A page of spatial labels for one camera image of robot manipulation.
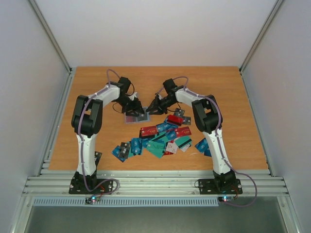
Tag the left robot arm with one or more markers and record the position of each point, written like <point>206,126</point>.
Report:
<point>87,121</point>

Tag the red VIP card centre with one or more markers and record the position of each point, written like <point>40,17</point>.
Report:
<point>183,131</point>

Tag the blue card right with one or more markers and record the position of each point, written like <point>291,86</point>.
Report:
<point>202,146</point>

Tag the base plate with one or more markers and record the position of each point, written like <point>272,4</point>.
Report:
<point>107,187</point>
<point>211,186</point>

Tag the white card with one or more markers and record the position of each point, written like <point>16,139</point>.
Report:
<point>171,148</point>

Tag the left base plate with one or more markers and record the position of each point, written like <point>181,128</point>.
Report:
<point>107,187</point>

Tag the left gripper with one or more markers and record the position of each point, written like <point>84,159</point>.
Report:
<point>136,108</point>

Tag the black VIP card left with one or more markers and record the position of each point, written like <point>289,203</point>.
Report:
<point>124,150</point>

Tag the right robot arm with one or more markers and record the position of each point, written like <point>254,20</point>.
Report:
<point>208,120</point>

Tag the blue slotted cable duct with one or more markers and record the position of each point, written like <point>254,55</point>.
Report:
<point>127,202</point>

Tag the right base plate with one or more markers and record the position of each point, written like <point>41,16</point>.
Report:
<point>211,186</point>

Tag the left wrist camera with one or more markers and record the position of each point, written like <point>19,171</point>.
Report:
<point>133,96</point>

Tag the red card upper right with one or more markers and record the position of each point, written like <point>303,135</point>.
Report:
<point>176,120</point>

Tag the teal VIP card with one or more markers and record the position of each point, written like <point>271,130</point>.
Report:
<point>157,148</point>

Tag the red vip card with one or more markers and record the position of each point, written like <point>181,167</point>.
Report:
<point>147,132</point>
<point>183,131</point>

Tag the blue card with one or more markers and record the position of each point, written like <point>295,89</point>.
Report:
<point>116,151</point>
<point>202,146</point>

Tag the red VIP card upper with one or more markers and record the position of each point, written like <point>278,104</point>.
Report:
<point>147,132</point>

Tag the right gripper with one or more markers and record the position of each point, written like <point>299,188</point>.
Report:
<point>158,104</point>

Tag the black card lone left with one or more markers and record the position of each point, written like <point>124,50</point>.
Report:
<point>97,156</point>

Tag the red card bottom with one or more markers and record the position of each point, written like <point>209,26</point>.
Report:
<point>130,119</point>

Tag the blue card left bottom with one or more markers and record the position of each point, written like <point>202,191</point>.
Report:
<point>116,151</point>

